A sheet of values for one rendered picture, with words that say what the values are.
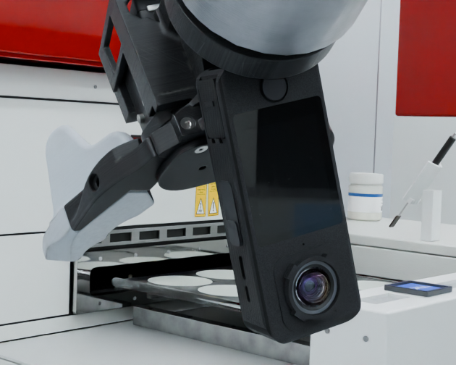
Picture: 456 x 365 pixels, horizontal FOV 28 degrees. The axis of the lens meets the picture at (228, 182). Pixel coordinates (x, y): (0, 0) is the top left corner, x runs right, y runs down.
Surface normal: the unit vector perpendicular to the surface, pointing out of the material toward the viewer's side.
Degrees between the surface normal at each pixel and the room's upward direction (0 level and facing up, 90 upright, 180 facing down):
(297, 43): 150
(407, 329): 90
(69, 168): 87
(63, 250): 145
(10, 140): 90
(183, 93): 61
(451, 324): 90
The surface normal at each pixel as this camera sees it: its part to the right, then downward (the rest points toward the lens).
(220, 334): -0.67, 0.01
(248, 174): 0.42, 0.04
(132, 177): 0.36, 0.87
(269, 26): -0.16, 0.87
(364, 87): 0.74, 0.06
